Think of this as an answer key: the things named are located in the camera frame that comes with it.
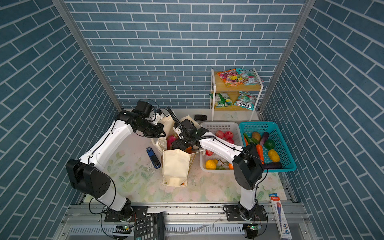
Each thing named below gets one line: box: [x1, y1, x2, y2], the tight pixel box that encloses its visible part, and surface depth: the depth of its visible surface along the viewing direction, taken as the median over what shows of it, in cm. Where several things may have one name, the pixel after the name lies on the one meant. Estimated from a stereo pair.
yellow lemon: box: [205, 159, 218, 170], surface depth 87 cm
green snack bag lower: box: [209, 92, 234, 108], surface depth 103 cm
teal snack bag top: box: [236, 68, 264, 86], surface depth 92 cm
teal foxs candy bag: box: [234, 91, 257, 111], surface depth 104 cm
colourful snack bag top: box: [217, 68, 244, 87], surface depth 91 cm
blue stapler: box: [146, 146, 161, 169], surface depth 93 cm
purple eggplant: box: [259, 131, 270, 146], surface depth 101 cm
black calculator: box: [134, 212, 167, 240], surface depth 69 cm
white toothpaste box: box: [270, 196, 293, 240], surface depth 73 cm
